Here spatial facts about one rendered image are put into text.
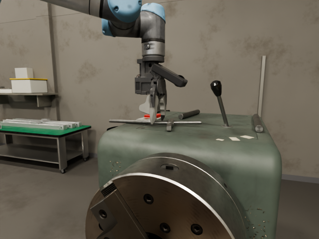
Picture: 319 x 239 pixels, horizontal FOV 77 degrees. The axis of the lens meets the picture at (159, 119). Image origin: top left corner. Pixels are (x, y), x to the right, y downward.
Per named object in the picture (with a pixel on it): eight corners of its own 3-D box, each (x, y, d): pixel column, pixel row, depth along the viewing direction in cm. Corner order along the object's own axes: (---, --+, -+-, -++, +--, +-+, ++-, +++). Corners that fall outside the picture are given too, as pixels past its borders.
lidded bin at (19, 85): (49, 92, 401) (47, 78, 397) (31, 93, 363) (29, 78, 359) (30, 92, 416) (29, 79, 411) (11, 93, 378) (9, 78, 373)
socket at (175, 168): (158, 185, 36) (160, 170, 36) (159, 176, 39) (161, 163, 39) (177, 187, 36) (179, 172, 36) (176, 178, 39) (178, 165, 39)
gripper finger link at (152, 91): (153, 109, 65) (156, 84, 66) (158, 110, 64) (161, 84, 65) (146, 106, 60) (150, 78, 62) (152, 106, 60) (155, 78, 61)
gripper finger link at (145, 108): (139, 123, 65) (143, 96, 67) (155, 124, 63) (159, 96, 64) (134, 122, 63) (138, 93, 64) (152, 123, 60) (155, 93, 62)
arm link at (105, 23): (100, -4, 51) (142, 1, 54) (101, 12, 62) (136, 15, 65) (101, 29, 53) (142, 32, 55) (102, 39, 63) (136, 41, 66)
